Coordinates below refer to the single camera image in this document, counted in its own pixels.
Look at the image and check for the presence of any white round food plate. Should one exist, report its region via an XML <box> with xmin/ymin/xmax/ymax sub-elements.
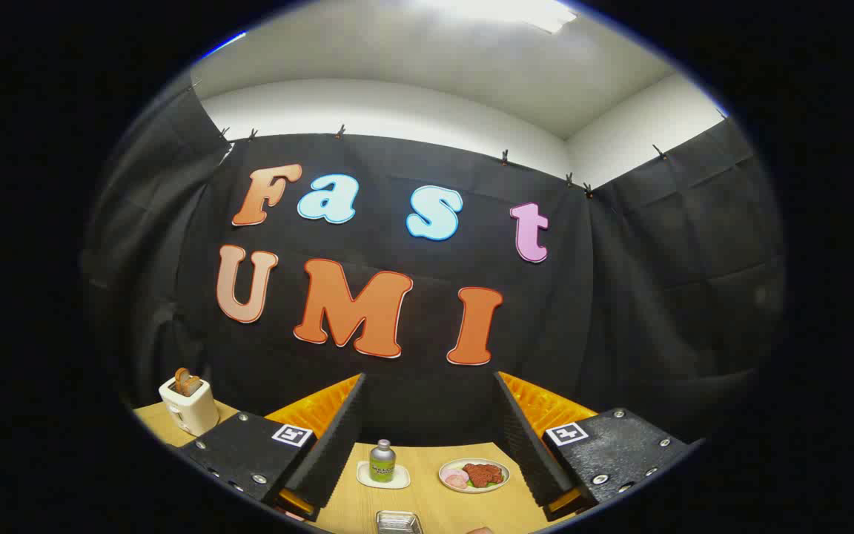
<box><xmin>438</xmin><ymin>458</ymin><xmax>511</xmax><ymax>494</ymax></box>

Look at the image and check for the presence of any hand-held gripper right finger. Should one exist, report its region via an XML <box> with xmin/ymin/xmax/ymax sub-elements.
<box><xmin>494</xmin><ymin>371</ymin><xmax>701</xmax><ymax>523</ymax></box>

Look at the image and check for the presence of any white square coaster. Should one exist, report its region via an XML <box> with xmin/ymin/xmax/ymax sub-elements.
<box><xmin>356</xmin><ymin>461</ymin><xmax>411</xmax><ymax>490</ymax></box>

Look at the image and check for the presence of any green soda bottle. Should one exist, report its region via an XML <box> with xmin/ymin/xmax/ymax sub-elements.
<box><xmin>368</xmin><ymin>439</ymin><xmax>397</xmax><ymax>484</ymax></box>

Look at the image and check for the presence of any black backdrop cloth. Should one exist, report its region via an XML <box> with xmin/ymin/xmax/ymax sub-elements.
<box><xmin>80</xmin><ymin>70</ymin><xmax>787</xmax><ymax>449</ymax></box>

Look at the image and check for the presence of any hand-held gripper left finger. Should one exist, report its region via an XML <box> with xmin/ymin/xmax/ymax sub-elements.
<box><xmin>173</xmin><ymin>373</ymin><xmax>367</xmax><ymax>523</ymax></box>

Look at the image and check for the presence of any brown fried meat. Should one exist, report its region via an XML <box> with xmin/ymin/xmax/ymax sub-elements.
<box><xmin>462</xmin><ymin>463</ymin><xmax>504</xmax><ymax>488</ymax></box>

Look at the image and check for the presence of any white toaster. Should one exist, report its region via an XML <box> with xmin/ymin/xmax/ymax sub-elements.
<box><xmin>159</xmin><ymin>375</ymin><xmax>220</xmax><ymax>437</ymax></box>

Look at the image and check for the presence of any metal wire rack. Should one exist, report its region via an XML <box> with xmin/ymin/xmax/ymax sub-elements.
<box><xmin>376</xmin><ymin>510</ymin><xmax>423</xmax><ymax>534</ymax></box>

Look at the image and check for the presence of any row of small cloth clips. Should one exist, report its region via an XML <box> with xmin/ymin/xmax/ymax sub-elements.
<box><xmin>218</xmin><ymin>125</ymin><xmax>669</xmax><ymax>200</ymax></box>

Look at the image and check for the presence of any ceiling light panel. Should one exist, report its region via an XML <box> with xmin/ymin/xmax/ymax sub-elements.
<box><xmin>427</xmin><ymin>0</ymin><xmax>577</xmax><ymax>34</ymax></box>

